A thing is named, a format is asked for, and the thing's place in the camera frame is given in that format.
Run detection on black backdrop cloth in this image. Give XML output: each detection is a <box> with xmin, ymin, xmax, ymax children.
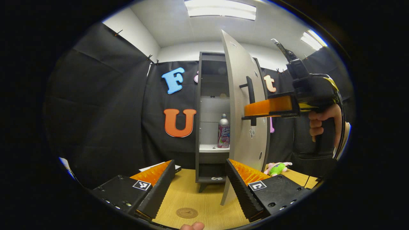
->
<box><xmin>45</xmin><ymin>22</ymin><xmax>352</xmax><ymax>189</ymax></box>

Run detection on round brown coaster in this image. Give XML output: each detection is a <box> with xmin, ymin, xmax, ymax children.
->
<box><xmin>176</xmin><ymin>208</ymin><xmax>199</xmax><ymax>219</ymax></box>

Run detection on white cover book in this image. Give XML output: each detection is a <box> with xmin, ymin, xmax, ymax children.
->
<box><xmin>140</xmin><ymin>161</ymin><xmax>181</xmax><ymax>174</ymax></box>

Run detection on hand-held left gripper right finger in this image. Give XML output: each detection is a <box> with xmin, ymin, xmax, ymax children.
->
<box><xmin>225</xmin><ymin>159</ymin><xmax>315</xmax><ymax>223</ymax></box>

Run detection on silver bottle with pink label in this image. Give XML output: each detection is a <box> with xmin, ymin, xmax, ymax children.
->
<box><xmin>218</xmin><ymin>114</ymin><xmax>230</xmax><ymax>149</ymax></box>

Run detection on black cabinet door handle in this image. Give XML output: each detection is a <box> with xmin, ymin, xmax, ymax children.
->
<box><xmin>239</xmin><ymin>76</ymin><xmax>257</xmax><ymax>126</ymax></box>

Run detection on dark grey cabinet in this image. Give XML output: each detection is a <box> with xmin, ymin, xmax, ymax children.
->
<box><xmin>195</xmin><ymin>52</ymin><xmax>270</xmax><ymax>193</ymax></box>

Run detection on pink and green plush toy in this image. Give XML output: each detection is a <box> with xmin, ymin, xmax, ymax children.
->
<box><xmin>265</xmin><ymin>162</ymin><xmax>293</xmax><ymax>177</ymax></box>

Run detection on large ceiling light panel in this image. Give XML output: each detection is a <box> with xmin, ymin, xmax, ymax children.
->
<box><xmin>184</xmin><ymin>0</ymin><xmax>257</xmax><ymax>21</ymax></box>

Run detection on white cabinet shelf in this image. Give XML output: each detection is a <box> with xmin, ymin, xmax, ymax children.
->
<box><xmin>199</xmin><ymin>144</ymin><xmax>230</xmax><ymax>153</ymax></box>

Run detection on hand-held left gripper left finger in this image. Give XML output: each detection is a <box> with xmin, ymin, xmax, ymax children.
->
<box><xmin>91</xmin><ymin>160</ymin><xmax>175</xmax><ymax>222</ymax></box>

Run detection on beige cabinet door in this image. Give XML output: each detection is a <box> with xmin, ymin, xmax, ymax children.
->
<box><xmin>220</xmin><ymin>30</ymin><xmax>270</xmax><ymax>206</ymax></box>

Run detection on small ceiling light panel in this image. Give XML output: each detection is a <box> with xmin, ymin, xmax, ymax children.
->
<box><xmin>300</xmin><ymin>29</ymin><xmax>328</xmax><ymax>51</ymax></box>

